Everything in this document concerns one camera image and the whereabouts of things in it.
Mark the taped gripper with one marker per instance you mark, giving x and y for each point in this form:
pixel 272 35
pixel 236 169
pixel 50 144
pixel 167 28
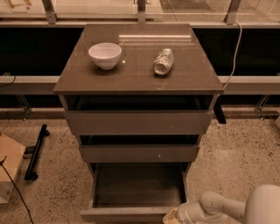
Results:
pixel 186 212

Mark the grey bottom drawer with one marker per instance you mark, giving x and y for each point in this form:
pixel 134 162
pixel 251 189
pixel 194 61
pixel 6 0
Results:
pixel 135 192

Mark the grey drawer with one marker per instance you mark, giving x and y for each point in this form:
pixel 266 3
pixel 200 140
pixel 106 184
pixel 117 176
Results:
pixel 138 153
pixel 138 123
pixel 135 192

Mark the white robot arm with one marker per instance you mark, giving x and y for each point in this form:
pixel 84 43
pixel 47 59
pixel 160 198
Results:
pixel 261 207

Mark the grey middle drawer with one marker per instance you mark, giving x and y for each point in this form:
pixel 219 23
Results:
pixel 138 153

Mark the grey drawer cabinet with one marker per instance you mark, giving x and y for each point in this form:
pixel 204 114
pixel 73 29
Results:
pixel 132 85

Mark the grey top drawer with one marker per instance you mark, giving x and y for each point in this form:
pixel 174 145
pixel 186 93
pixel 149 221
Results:
pixel 138 123

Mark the black bar on floor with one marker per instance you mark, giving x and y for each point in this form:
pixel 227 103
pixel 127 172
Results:
pixel 31 174

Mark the crushed metal can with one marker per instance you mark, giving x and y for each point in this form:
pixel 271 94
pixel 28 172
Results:
pixel 163 62

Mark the cardboard box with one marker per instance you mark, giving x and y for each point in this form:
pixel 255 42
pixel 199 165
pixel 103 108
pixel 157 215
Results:
pixel 11 153

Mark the white ceramic bowl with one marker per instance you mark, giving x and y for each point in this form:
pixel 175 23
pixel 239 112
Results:
pixel 105 55

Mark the black cabinet bracket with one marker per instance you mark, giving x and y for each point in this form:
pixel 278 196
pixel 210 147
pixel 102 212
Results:
pixel 219 114

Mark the metal railing frame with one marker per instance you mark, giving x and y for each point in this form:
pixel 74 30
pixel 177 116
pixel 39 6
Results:
pixel 39 36

